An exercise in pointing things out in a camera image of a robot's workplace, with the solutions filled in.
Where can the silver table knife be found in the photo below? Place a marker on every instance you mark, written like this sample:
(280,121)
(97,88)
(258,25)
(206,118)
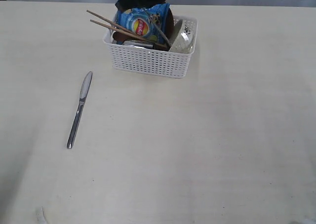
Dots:
(82,98)

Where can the white speckled ceramic bowl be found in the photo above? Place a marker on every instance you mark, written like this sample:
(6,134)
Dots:
(182,38)

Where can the white perforated plastic basket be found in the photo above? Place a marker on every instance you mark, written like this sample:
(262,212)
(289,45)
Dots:
(150,61)

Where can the brown round plate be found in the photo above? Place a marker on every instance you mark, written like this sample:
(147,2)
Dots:
(169,27)

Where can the blue chips bag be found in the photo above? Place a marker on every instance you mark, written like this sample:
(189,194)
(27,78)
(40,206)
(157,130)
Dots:
(143,21)

